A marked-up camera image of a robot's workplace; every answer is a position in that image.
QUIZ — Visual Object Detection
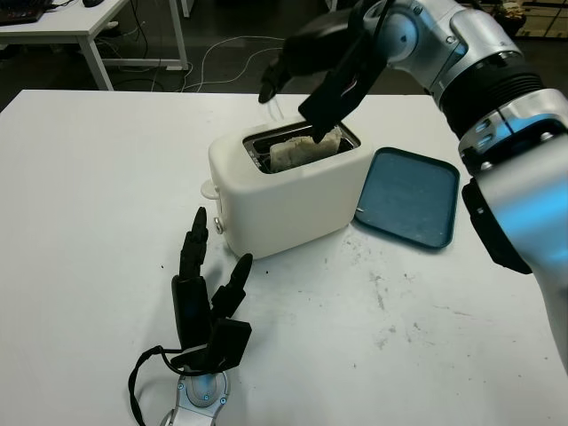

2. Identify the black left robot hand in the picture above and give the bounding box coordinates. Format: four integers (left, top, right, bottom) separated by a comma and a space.
171, 206, 254, 360

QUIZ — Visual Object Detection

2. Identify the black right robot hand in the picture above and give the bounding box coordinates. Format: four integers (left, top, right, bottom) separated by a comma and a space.
258, 9, 357, 146

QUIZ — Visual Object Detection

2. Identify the white bread slice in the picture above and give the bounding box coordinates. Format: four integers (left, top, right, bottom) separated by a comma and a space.
269, 130, 343, 174

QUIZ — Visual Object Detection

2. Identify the white two-slot toaster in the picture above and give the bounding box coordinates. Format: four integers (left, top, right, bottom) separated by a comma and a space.
200, 115, 374, 261

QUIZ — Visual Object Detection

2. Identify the blue plastic tray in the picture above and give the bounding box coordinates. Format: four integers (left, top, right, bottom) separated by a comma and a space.
353, 146, 460, 253

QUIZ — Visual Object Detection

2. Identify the black trash bin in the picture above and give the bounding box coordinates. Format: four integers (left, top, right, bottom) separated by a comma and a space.
494, 2, 527, 35

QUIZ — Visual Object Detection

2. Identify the white office desk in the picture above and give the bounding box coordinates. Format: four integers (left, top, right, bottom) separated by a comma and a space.
0, 0, 190, 92

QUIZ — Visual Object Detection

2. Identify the wooden crate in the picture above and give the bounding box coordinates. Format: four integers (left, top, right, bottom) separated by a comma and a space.
517, 0, 568, 39

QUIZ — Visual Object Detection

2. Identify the black laptop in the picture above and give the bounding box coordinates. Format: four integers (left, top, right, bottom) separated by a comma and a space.
0, 0, 45, 23

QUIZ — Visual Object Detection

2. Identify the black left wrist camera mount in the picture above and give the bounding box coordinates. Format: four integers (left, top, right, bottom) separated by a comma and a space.
170, 317, 254, 375

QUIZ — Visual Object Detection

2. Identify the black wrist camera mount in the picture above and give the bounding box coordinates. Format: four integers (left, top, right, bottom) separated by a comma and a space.
170, 317, 254, 375
297, 0, 390, 135

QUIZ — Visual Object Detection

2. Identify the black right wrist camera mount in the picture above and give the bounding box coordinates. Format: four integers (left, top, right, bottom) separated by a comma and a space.
297, 0, 390, 135

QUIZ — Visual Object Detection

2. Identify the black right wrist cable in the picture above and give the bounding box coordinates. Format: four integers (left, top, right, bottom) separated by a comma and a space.
371, 0, 397, 33

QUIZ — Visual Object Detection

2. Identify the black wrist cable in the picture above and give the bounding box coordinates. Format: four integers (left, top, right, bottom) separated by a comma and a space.
371, 0, 397, 33
128, 345, 184, 426

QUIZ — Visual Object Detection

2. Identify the white toaster power cord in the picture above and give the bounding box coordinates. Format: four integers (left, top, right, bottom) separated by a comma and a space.
265, 98, 288, 122

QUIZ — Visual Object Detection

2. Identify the white cable on floor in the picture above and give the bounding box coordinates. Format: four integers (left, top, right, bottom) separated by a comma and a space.
184, 35, 290, 92

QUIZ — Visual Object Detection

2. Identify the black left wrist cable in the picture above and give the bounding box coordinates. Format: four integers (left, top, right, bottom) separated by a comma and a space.
128, 345, 184, 426

